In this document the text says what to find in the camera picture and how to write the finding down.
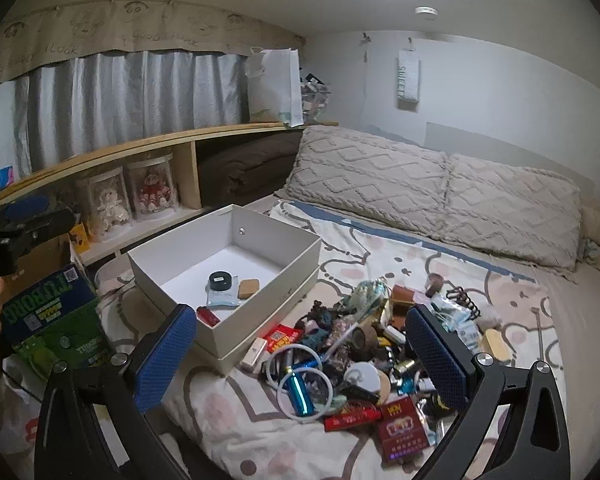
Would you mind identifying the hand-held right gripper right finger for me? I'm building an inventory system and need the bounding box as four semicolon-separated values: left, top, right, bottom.
405;304;572;480

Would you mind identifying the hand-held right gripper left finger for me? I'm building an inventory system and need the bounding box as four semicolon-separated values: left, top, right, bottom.
34;304;198;480

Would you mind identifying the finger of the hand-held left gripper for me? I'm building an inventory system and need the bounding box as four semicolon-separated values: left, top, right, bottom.
10;210;77;248
0;195;53;221

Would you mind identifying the blue white wipe packet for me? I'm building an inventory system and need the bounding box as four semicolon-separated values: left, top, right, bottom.
430;295;481;348
206;287;242;310

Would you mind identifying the white cardboard box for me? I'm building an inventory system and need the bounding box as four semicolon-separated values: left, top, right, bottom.
126;204;323;376

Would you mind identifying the brown cardboard box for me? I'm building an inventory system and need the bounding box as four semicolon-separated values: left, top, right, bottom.
0;234;75;301

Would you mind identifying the small yellow box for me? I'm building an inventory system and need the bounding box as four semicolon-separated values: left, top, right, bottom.
69;222;92;256

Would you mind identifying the cream soap bar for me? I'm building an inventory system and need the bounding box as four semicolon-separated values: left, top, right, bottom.
481;329;512;362

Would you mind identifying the black hair claw clip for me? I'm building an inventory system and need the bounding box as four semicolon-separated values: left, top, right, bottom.
445;285;481;318

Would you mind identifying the doll in clear case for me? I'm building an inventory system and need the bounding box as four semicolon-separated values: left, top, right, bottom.
75;167;131;243
125;152;181;221

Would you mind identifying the grey round disc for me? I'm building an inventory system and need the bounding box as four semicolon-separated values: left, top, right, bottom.
344;362;392;406

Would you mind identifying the brown tape roll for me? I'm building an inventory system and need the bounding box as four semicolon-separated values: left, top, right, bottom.
352;327;381;361

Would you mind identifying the red cigarette box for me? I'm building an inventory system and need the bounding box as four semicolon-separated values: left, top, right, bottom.
376;394;429;470

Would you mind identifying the green beer carton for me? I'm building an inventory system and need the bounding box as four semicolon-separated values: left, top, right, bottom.
0;264;112;378

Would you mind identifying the long red flat carton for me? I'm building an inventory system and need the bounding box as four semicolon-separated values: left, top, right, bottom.
324;402;385;432

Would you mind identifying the wooden shelf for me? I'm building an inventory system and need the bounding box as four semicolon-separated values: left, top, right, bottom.
0;120;341;266

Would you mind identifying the red flat packet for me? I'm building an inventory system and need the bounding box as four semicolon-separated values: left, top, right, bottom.
264;325;305;353

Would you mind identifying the pile of assorted small items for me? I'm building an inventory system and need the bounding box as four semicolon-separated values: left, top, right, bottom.
95;200;556;480

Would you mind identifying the grey striped curtain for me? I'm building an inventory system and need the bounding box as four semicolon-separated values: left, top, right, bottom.
0;52;253;181

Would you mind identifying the blue metal tube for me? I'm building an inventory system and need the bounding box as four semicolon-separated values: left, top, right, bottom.
286;369;315;417

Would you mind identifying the beige bed sheet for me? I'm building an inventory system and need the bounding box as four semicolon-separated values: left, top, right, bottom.
525;260;600;411

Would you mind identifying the white plastic bag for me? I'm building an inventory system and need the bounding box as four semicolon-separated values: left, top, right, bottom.
0;355;56;456

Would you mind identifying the beige textured pillow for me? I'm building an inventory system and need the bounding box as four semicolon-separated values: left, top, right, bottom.
275;125;451;248
437;154;583;273

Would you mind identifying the brown folded blanket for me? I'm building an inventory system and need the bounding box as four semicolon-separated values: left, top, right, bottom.
197;132;306;208

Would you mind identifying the beige printed valance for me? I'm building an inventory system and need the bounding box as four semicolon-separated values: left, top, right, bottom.
0;0;306;93

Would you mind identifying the grey headboard panel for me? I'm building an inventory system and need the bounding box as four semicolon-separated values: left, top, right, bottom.
425;121;596;191

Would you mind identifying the white paper bag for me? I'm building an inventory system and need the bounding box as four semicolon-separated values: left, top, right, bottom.
244;47;305;128

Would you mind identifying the white cable loop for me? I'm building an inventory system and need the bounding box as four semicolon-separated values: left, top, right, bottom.
260;342;348;418

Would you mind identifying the white wall hanging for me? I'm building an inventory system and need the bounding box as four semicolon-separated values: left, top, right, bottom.
396;45;422;111

